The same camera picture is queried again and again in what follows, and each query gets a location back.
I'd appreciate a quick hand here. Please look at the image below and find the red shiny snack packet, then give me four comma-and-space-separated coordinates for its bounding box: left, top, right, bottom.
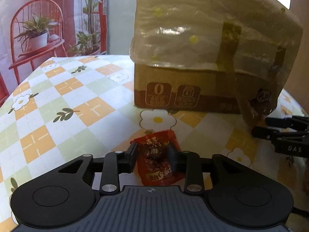
132, 130, 185, 186

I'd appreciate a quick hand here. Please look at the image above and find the wooden panel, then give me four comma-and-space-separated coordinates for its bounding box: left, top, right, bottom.
284, 0, 308, 112

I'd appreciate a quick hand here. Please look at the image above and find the checkered floral tablecloth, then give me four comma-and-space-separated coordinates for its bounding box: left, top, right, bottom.
1, 55, 308, 231

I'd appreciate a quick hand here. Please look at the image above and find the brown cardboard box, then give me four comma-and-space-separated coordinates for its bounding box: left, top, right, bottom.
130, 0, 303, 126

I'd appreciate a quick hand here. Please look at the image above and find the printed room backdrop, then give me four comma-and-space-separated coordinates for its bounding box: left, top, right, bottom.
0, 0, 110, 102

